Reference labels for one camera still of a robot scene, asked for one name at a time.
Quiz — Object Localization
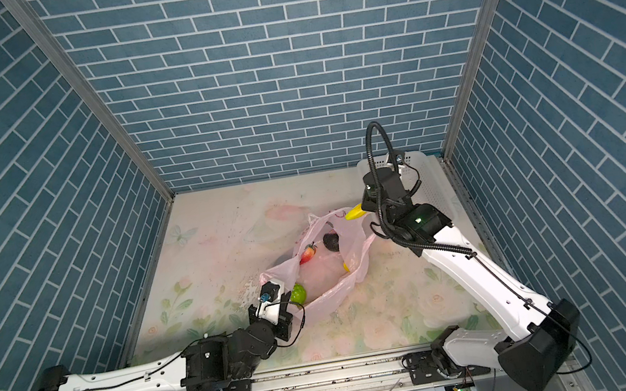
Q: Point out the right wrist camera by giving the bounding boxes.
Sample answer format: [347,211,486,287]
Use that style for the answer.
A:
[385,150,407,174]

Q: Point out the dark avocado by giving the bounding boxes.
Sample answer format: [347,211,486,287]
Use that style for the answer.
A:
[323,232,341,253]

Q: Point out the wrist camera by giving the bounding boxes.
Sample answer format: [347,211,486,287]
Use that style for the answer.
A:
[255,279,288,326]
[385,150,407,174]

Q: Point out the white perforated plastic basket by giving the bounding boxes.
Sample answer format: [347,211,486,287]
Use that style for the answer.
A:
[355,144,461,243]

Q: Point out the yellow banana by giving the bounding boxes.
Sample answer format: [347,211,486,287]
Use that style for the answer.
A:
[345,204,367,221]

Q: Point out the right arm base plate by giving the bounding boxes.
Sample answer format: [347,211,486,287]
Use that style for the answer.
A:
[401,349,491,386]

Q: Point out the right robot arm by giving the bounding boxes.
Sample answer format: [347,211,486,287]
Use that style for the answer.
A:
[360,166,581,391]

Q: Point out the light green bumpy fruit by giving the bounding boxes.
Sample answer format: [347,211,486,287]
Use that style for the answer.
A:
[290,283,308,306]

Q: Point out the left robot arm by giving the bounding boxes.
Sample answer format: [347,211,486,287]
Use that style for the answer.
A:
[30,297,295,391]

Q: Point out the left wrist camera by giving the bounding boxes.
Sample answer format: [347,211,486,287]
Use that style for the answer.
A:
[255,279,288,326]

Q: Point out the pink plastic bag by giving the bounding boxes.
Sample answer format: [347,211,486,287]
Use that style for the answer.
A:
[259,208,377,325]

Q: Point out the aluminium front rail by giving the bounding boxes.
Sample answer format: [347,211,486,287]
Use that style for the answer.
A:
[249,345,433,391]

